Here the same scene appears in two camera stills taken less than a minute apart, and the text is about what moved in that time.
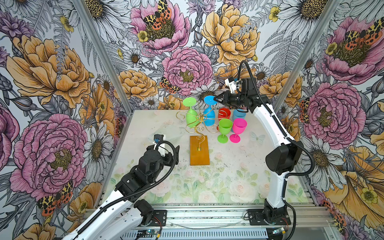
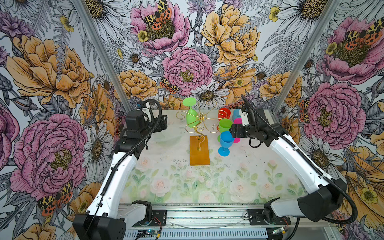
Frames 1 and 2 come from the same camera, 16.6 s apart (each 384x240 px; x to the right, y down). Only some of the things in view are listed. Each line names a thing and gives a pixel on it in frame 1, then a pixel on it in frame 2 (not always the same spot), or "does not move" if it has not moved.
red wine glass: [224, 113] does not move
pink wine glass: [239, 127] does not move
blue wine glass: [208, 116] to [226, 140]
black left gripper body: [167, 159] to [159, 128]
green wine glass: [225, 125] does not move
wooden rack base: [199, 152] does not move
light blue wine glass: [238, 114] does not move
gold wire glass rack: [203, 121] does not move
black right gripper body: [237, 99] to [242, 131]
